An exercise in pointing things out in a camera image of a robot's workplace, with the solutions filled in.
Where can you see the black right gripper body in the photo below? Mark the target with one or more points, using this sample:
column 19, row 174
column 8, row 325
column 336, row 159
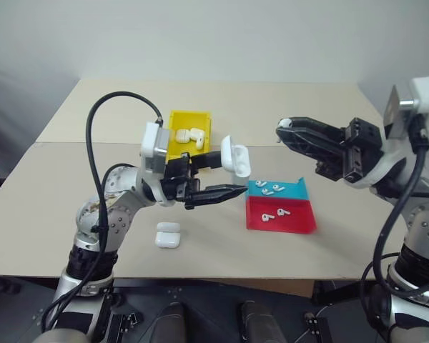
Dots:
column 361, row 143

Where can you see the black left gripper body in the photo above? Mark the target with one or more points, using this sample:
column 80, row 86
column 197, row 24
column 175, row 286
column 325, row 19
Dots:
column 173, row 178

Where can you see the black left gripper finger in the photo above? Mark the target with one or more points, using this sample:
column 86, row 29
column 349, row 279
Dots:
column 209, row 160
column 214, row 194

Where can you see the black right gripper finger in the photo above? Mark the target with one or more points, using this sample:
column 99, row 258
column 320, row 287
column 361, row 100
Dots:
column 318, row 125
column 307, row 144

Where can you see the white earbud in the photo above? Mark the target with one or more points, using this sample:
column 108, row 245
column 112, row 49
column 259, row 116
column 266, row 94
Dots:
column 284, row 123
column 282, row 212
column 277, row 187
column 266, row 192
column 266, row 217
column 259, row 183

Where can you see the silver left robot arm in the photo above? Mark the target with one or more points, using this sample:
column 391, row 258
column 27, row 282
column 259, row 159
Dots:
column 119, row 218

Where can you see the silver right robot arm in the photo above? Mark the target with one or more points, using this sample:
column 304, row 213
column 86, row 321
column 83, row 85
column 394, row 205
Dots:
column 425, row 221

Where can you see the yellow plastic bin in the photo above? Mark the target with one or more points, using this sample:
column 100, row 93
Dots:
column 177, row 151

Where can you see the teal plastic tray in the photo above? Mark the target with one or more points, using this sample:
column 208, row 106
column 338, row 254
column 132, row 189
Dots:
column 293, row 191

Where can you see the red plastic tray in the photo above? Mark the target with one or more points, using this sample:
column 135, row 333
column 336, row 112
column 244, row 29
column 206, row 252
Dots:
column 296, row 221

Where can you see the dark rounded shape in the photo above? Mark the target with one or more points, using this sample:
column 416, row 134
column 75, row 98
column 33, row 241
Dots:
column 259, row 321
column 173, row 321

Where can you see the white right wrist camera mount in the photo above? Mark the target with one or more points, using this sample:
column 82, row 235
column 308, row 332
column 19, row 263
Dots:
column 393, row 153

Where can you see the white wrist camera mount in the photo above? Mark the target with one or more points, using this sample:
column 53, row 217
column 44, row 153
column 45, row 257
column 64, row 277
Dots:
column 150, row 141
column 393, row 153

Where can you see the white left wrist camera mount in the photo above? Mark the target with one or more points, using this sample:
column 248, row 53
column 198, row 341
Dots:
column 150, row 141

